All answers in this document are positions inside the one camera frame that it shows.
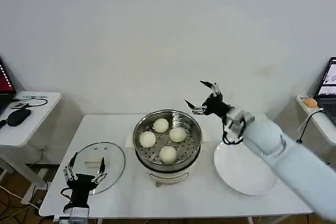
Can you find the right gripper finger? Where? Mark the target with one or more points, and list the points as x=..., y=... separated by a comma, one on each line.
x=210, y=85
x=198, y=109

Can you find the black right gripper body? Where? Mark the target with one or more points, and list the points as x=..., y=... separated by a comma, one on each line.
x=215, y=104

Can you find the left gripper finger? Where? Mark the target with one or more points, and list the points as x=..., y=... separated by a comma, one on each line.
x=102, y=167
x=69, y=171

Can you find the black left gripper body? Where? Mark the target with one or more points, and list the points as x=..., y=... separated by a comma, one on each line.
x=81, y=184

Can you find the white steamed bun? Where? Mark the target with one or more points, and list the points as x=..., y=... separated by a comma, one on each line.
x=147, y=139
x=177, y=134
x=161, y=125
x=168, y=154

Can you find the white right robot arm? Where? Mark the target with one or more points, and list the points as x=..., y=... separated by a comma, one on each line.
x=262, y=134

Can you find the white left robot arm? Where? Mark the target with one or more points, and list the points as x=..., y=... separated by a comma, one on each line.
x=78, y=214

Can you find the glass pot lid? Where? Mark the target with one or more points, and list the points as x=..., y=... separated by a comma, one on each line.
x=110, y=153

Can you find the steel steamer basket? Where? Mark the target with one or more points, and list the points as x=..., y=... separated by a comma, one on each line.
x=193, y=129

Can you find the white side table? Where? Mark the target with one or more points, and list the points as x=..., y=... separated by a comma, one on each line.
x=321, y=124
x=39, y=119

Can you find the white electric cooker base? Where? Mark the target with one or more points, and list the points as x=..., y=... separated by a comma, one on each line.
x=168, y=176

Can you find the white round plate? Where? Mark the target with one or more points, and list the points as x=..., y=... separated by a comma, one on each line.
x=241, y=171

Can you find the black computer mouse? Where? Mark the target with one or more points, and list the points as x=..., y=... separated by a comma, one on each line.
x=18, y=117

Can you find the green pen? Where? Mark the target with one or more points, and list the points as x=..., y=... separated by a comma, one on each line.
x=36, y=96

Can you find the small black object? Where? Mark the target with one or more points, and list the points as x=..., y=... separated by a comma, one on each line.
x=2, y=123

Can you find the small black labelled device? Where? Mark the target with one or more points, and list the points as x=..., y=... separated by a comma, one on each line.
x=19, y=105

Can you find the orange round object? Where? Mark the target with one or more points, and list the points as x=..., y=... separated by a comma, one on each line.
x=309, y=102

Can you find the laptop with red screen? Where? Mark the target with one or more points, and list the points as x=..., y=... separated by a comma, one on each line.
x=4, y=82

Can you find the laptop with white screen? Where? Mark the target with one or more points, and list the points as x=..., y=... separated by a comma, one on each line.
x=328, y=95

